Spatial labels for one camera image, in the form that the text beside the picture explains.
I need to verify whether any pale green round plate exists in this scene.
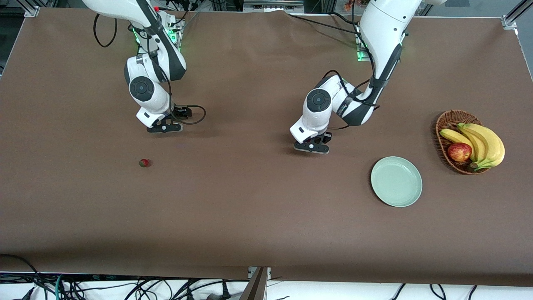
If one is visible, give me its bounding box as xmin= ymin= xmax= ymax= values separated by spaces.
xmin=371 ymin=156 xmax=423 ymax=208

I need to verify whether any brown table cover sheet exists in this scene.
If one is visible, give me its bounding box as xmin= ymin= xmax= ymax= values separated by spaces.
xmin=0 ymin=7 xmax=533 ymax=288

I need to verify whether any grey power strip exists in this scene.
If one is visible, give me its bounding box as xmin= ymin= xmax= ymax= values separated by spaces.
xmin=243 ymin=0 xmax=305 ymax=13

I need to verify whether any brown wicker basket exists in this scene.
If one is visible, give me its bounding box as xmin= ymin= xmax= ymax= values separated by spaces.
xmin=436 ymin=110 xmax=494 ymax=175

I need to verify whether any small yellow banana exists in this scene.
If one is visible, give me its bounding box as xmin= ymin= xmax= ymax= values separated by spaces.
xmin=440 ymin=129 xmax=474 ymax=151

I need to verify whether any red apple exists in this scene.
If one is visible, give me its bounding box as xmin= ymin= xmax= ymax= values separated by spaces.
xmin=447 ymin=142 xmax=473 ymax=163

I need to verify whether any large yellow banana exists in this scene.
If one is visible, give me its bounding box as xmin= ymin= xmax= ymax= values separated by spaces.
xmin=466 ymin=123 xmax=506 ymax=170
xmin=457 ymin=123 xmax=488 ymax=169

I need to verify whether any thin black cable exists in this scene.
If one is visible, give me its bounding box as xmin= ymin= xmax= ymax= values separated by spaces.
xmin=289 ymin=14 xmax=362 ymax=36

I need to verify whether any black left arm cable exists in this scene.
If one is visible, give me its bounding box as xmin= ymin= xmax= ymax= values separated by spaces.
xmin=319 ymin=0 xmax=381 ymax=130

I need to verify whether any metal frame post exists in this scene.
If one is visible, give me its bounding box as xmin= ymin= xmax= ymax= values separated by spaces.
xmin=239 ymin=267 xmax=271 ymax=300

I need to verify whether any black looped cable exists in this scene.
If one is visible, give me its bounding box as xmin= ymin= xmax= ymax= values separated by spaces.
xmin=0 ymin=253 xmax=44 ymax=300

